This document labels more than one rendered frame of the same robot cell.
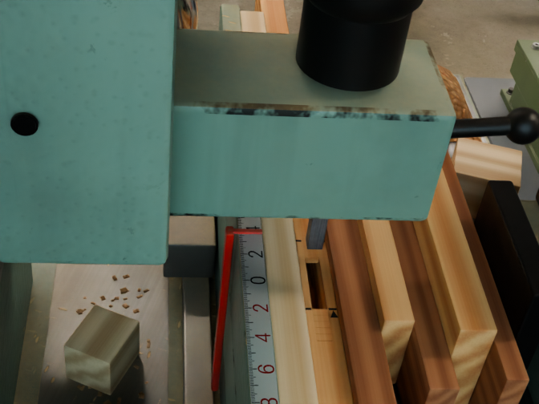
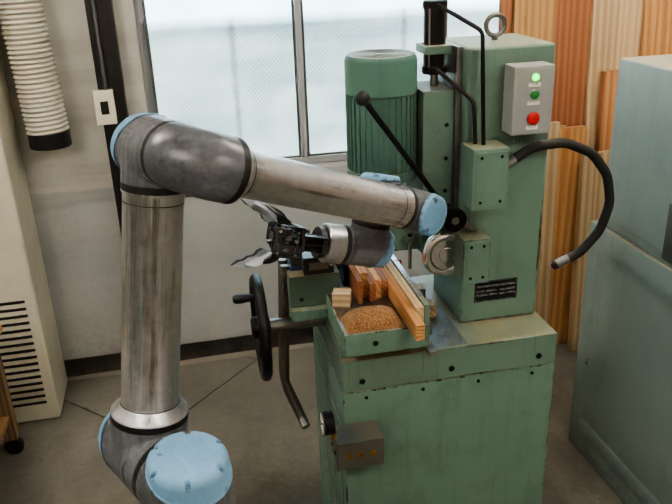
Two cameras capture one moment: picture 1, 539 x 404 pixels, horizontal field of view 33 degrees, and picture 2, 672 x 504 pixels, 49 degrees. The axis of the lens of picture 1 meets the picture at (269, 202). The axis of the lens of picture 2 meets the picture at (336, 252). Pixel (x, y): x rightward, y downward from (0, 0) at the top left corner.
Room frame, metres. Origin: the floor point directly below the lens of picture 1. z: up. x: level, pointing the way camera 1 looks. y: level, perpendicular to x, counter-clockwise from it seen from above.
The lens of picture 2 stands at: (2.20, -0.20, 1.76)
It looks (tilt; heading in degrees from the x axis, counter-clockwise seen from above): 23 degrees down; 178
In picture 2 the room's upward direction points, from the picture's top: 2 degrees counter-clockwise
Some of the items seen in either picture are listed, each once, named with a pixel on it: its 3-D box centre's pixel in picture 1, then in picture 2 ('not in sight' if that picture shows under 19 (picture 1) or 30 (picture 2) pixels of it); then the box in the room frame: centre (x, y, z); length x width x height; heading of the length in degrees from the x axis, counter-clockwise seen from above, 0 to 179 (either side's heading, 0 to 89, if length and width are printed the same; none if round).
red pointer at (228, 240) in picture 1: (234, 315); not in sight; (0.38, 0.01, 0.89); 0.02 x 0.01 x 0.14; 99
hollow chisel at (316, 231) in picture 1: (319, 212); not in sight; (0.39, -0.03, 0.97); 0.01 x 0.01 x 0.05; 9
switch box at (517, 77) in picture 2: not in sight; (527, 98); (0.47, 0.31, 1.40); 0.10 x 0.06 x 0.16; 99
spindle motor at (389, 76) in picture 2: not in sight; (381, 117); (0.39, -0.03, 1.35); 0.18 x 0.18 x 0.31
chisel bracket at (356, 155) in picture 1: (295, 135); (389, 237); (0.38, -0.01, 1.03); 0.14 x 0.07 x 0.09; 99
